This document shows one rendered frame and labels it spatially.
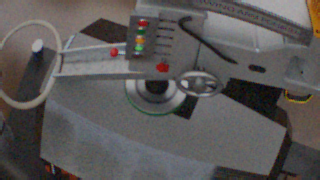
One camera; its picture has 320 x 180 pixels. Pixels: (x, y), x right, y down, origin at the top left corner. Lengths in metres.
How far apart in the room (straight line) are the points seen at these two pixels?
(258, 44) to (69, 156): 1.02
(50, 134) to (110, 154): 0.31
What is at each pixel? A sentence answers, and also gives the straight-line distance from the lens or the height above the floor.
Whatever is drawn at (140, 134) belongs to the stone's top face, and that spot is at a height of 0.85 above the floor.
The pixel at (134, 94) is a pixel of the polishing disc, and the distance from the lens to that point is 2.32.
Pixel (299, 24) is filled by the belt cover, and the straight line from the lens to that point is 1.64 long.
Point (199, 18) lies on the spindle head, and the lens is 1.71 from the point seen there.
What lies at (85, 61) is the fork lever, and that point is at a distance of 2.29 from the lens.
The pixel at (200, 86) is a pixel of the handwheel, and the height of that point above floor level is 1.24.
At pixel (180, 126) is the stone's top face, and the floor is 0.85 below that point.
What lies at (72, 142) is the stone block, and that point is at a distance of 2.38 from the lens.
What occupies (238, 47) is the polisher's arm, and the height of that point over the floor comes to 1.41.
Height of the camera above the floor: 2.97
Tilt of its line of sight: 64 degrees down
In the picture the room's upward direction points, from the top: 10 degrees clockwise
